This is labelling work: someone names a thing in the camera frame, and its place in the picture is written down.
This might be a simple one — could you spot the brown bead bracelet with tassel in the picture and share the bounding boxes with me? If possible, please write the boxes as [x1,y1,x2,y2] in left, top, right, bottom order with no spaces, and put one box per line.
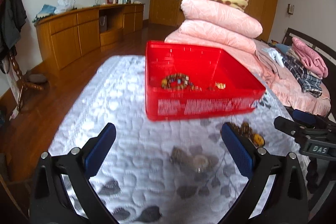
[231,121,266,148]

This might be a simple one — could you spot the large wooden bead bracelet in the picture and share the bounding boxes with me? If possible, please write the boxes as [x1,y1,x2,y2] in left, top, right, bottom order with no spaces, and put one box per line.
[160,73,197,92]

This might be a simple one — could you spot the gold round pendant charm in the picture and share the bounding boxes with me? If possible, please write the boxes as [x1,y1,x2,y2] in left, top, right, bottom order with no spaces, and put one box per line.
[215,83,226,89]

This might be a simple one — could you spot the blue plaid shirt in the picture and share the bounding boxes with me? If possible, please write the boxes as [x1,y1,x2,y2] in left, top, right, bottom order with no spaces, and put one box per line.
[282,56,322,98]

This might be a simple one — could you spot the pink bed sheet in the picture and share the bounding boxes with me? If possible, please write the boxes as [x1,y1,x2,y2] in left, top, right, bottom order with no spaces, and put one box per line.
[164,29,332,117]

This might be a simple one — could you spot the pink folded garment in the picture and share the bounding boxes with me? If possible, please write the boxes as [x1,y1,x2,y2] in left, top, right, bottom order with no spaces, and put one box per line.
[291,37,329,79]

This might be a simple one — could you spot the dark headboard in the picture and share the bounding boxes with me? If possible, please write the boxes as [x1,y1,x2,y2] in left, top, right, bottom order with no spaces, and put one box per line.
[282,28,335,74]

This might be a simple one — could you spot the white grey quilted bedspread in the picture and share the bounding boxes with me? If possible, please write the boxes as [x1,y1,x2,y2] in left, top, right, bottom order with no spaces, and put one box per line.
[49,56,299,223]

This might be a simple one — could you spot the wooden coat stand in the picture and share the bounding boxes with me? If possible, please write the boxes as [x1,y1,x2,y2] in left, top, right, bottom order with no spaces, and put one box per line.
[9,52,44,112]

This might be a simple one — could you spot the upper pink folded quilt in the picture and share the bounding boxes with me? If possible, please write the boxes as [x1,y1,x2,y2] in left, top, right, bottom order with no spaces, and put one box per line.
[181,0,263,39]

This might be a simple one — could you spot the pink folded quilt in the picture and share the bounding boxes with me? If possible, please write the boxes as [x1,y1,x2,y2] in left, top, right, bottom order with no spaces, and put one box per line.
[181,0,263,39]
[178,20,257,54]

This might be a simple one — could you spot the red plastic box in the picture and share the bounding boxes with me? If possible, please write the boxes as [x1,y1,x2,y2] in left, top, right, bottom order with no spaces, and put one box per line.
[145,41,265,121]

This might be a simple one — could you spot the lower pink folded quilt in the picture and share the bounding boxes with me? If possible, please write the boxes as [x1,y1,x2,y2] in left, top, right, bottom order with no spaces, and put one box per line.
[178,20,257,54]

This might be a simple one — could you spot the wooden sideboard cabinet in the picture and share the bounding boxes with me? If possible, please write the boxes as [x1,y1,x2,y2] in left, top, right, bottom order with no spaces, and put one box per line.
[35,3,144,74]

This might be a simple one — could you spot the grey paper bag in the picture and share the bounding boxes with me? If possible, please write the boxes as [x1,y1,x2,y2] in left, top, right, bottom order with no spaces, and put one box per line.
[99,15,107,33]

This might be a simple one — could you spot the coats on rack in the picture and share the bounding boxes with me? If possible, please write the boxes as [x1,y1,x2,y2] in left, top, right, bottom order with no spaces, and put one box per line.
[1,0,27,73]

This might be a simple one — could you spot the blue folded cloth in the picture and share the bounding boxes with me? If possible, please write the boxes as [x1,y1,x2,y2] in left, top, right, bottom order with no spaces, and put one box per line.
[32,5,56,23]

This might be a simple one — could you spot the white plastic bag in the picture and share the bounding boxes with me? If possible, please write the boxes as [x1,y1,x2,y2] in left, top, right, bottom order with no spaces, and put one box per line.
[54,0,76,14]

